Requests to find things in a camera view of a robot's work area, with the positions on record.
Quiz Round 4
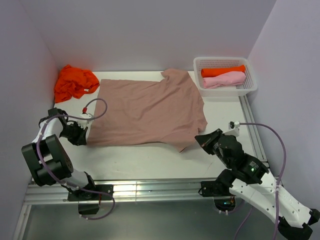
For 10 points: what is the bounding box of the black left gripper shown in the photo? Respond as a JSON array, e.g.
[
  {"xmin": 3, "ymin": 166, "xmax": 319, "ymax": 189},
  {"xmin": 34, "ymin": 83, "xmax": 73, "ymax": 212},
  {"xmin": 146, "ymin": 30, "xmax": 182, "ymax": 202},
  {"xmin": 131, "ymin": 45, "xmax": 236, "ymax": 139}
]
[{"xmin": 59, "ymin": 121, "xmax": 88, "ymax": 146}]

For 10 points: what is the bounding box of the dusty pink t-shirt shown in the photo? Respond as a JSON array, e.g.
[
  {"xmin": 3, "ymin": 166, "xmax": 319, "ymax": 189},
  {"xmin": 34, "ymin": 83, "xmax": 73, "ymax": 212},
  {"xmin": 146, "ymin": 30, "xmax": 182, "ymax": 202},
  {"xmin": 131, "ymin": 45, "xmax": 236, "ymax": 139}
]
[{"xmin": 87, "ymin": 68, "xmax": 207, "ymax": 152}]

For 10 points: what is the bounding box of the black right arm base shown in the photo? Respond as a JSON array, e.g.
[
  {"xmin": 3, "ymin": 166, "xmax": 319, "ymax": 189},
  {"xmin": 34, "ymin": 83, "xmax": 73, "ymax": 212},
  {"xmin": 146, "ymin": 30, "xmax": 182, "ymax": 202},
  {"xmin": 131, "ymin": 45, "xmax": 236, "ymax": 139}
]
[{"xmin": 198, "ymin": 180, "xmax": 237, "ymax": 215}]

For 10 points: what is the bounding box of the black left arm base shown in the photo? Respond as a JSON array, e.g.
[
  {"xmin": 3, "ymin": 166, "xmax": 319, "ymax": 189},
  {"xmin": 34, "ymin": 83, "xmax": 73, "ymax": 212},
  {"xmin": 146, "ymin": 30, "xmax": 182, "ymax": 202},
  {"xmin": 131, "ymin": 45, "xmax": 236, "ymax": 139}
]
[{"xmin": 65, "ymin": 180, "xmax": 116, "ymax": 220}]

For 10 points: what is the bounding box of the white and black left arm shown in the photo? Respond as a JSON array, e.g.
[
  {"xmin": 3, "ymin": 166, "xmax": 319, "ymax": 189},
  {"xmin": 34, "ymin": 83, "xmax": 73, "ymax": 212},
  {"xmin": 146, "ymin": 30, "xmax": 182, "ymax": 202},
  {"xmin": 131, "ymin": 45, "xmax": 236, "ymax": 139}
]
[{"xmin": 21, "ymin": 107, "xmax": 98, "ymax": 200}]

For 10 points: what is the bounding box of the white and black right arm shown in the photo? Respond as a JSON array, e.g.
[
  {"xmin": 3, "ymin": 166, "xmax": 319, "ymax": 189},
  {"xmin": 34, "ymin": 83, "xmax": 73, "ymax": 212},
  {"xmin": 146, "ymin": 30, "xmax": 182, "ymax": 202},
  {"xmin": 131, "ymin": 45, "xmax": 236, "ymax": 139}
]
[{"xmin": 195, "ymin": 129, "xmax": 320, "ymax": 240}]

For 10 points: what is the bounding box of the crumpled orange t-shirt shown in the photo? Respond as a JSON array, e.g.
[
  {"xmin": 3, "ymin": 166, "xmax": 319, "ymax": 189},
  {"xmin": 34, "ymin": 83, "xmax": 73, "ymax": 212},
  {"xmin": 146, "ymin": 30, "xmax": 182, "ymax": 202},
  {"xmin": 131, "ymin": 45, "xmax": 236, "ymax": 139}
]
[{"xmin": 53, "ymin": 64, "xmax": 100, "ymax": 103}]

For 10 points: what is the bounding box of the white perforated plastic basket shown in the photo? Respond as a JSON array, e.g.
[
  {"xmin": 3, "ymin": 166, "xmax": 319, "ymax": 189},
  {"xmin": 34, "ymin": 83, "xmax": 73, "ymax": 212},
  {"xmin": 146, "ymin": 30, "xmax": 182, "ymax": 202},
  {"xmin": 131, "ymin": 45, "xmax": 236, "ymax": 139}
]
[{"xmin": 193, "ymin": 57, "xmax": 258, "ymax": 97}]

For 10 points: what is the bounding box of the rolled light pink t-shirt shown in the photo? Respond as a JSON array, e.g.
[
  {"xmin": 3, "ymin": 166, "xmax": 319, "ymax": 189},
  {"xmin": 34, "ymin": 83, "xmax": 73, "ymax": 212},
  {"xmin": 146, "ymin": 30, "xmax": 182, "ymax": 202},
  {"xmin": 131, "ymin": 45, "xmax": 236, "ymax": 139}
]
[{"xmin": 203, "ymin": 71, "xmax": 246, "ymax": 89}]

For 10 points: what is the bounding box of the rolled orange t-shirt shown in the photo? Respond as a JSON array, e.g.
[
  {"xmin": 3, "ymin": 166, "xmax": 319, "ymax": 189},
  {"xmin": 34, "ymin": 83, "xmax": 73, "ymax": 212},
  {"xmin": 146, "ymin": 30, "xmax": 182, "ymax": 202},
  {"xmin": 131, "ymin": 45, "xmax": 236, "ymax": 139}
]
[{"xmin": 200, "ymin": 65, "xmax": 246, "ymax": 78}]

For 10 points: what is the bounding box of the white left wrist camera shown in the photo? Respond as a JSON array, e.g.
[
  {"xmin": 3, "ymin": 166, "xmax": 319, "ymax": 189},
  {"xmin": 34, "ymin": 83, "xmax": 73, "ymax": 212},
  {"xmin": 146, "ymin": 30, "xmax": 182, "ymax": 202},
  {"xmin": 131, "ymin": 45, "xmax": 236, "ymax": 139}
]
[{"xmin": 76, "ymin": 113, "xmax": 94, "ymax": 128}]

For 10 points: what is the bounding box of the aluminium frame rail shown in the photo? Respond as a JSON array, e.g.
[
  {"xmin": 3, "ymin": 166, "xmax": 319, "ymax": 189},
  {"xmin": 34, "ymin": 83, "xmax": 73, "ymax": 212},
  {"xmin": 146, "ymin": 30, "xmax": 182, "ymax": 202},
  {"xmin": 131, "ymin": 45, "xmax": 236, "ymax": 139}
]
[{"xmin": 23, "ymin": 177, "xmax": 287, "ymax": 205}]

